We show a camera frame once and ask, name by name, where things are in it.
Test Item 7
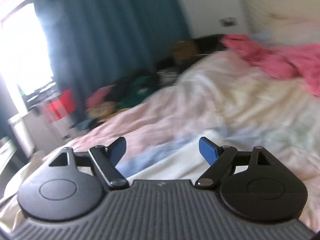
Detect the pile of clothes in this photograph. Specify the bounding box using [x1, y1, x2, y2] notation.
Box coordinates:
[80, 68, 180, 131]

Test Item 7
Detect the red garment on stand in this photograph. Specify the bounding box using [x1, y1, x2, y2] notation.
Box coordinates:
[48, 89, 76, 120]

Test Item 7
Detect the white panel heater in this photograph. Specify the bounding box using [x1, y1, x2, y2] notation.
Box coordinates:
[8, 114, 35, 159]

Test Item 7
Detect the white dressing table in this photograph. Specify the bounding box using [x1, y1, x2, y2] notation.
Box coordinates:
[0, 137, 17, 173]

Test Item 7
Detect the brown paper bag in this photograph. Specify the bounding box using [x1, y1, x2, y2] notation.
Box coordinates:
[172, 41, 199, 64]

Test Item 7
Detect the pink fleece blanket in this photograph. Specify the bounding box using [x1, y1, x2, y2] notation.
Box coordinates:
[220, 34, 319, 97]

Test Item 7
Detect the teal blue window curtain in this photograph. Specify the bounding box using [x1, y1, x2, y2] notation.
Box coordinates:
[33, 0, 190, 122]

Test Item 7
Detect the white pillow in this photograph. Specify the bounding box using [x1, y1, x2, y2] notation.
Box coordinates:
[240, 0, 319, 46]

